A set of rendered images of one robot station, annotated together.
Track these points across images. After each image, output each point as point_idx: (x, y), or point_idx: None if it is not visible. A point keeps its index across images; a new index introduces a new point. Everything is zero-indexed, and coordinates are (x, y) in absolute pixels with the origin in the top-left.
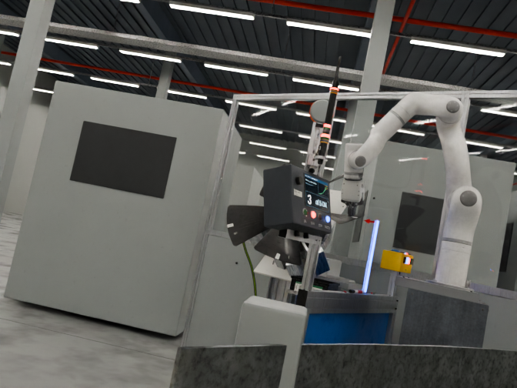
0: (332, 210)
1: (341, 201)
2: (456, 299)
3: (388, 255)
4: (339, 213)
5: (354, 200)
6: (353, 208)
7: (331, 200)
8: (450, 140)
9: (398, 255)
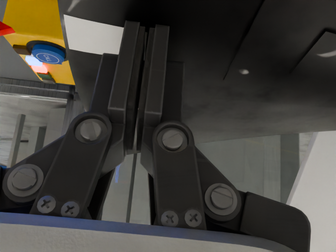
0: (324, 206)
1: (290, 221)
2: None
3: (56, 23)
4: (296, 194)
5: (6, 242)
6: (85, 118)
7: (333, 245)
8: None
9: (17, 24)
